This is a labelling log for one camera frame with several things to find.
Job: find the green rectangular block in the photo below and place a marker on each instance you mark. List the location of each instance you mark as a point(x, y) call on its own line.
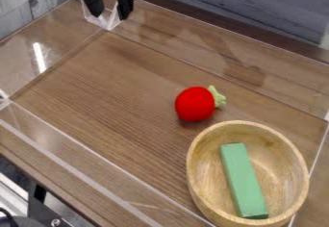
point(249, 199)

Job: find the black table leg clamp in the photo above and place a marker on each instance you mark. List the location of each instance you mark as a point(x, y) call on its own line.
point(39, 211)

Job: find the clear acrylic enclosure wall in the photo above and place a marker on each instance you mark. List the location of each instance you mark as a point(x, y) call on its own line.
point(88, 123)

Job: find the red plush strawberry toy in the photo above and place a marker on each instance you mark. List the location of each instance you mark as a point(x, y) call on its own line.
point(197, 102)

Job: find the round wooden bowl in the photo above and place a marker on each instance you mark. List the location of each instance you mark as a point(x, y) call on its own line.
point(280, 168)

